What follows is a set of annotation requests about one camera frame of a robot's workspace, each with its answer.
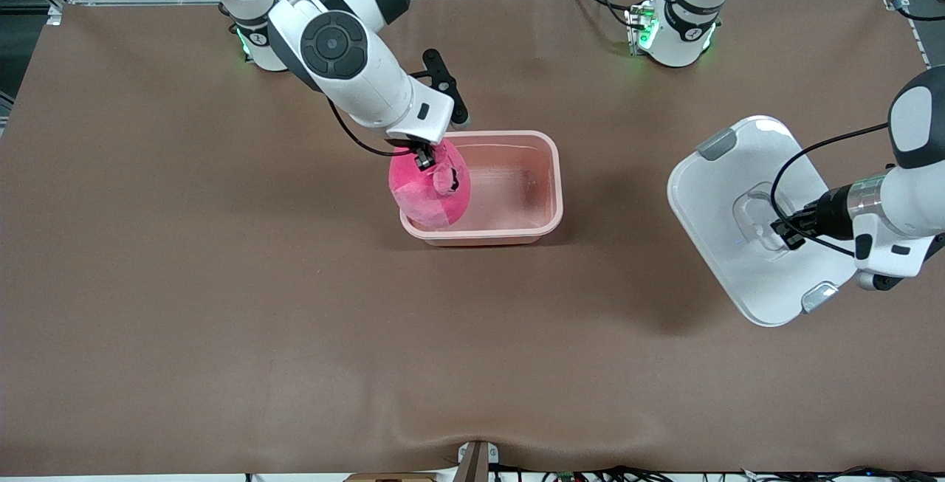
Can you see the pink plush toy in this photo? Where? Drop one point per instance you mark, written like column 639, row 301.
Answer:
column 421, row 198

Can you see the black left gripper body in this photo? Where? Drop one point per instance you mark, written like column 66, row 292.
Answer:
column 828, row 215

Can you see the pink plastic box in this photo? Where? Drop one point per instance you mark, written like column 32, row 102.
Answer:
column 517, row 194

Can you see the brown cardboard piece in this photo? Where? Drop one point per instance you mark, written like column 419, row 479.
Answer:
column 391, row 477

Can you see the white box lid grey latches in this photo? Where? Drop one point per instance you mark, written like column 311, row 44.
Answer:
column 731, row 231

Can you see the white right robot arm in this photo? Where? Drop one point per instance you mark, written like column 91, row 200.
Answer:
column 354, row 76

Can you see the brown table mat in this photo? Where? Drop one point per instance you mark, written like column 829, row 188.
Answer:
column 472, row 356

